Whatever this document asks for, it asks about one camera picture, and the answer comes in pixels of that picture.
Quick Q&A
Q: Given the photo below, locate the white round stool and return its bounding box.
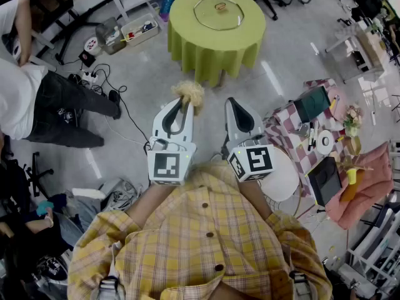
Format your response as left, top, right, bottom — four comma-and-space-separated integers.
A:
261, 145, 303, 218

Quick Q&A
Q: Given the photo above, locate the grey shoulder strap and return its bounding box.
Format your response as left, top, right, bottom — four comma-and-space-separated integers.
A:
289, 270, 313, 300
98, 242, 126, 300

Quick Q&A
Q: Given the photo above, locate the black chair base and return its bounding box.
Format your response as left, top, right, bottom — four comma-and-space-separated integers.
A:
26, 151, 54, 196

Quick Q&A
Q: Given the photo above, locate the black equipment bundle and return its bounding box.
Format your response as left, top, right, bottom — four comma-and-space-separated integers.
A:
56, 104, 79, 124

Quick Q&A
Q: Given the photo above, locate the white desk wooden top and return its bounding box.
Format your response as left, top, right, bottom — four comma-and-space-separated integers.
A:
324, 19, 388, 84

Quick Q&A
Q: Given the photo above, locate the small black box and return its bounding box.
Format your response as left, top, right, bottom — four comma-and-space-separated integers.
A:
77, 50, 97, 68

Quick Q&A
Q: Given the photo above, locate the clear plastic container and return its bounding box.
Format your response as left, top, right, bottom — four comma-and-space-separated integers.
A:
95, 16, 128, 56

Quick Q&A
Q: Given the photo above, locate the pink round stool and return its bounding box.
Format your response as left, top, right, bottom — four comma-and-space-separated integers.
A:
326, 86, 349, 121

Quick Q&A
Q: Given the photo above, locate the dark green box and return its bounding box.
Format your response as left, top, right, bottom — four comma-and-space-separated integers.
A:
293, 86, 332, 123

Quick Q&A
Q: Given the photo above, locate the person's right forearm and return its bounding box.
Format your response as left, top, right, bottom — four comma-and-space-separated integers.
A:
237, 179, 274, 221

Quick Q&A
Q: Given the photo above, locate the round table green tablecloth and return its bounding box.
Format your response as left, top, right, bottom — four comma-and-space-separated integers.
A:
167, 0, 267, 88

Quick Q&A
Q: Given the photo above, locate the pink cushion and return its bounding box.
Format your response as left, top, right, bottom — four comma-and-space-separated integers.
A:
324, 142, 395, 231

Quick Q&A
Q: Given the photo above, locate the person's yellow plaid shirt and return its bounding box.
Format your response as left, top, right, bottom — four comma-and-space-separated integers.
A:
67, 162, 334, 300

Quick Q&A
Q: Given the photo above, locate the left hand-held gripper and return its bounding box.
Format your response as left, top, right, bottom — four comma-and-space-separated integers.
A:
146, 97, 198, 186

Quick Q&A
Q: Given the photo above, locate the white tape roll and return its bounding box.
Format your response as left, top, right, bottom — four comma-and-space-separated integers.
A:
315, 129, 335, 154

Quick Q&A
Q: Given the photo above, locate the glass lid with wooden handle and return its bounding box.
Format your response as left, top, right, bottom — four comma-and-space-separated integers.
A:
192, 0, 245, 31

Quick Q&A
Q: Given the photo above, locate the white metal shelf unit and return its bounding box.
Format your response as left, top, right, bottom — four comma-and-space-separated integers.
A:
345, 195, 400, 293

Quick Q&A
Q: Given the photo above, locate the black power cable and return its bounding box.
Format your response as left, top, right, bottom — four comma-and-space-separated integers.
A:
67, 62, 151, 156

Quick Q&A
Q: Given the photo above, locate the person's left forearm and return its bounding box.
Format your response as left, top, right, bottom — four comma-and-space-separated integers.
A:
124, 181, 178, 231

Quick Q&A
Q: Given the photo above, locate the black desk frame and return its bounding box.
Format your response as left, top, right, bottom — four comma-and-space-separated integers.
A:
31, 0, 110, 65

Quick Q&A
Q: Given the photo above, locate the flower bouquet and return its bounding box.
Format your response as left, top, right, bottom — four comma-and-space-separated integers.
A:
342, 104, 363, 137

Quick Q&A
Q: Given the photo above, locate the flat black box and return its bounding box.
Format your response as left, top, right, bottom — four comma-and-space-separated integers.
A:
307, 156, 343, 208

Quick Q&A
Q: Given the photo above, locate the pink white checkered cloth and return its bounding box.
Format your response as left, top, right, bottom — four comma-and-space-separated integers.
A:
264, 78, 354, 196

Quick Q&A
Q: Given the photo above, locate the white power strip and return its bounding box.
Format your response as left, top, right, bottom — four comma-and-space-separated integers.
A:
80, 70, 99, 84

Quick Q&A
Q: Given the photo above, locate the white round spool red print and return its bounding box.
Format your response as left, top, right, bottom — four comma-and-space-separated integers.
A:
83, 36, 103, 56

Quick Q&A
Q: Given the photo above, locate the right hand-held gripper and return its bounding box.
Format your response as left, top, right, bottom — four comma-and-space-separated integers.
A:
223, 97, 276, 183

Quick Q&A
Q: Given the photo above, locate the white storage bin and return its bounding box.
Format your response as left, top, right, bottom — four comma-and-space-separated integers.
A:
121, 13, 160, 47

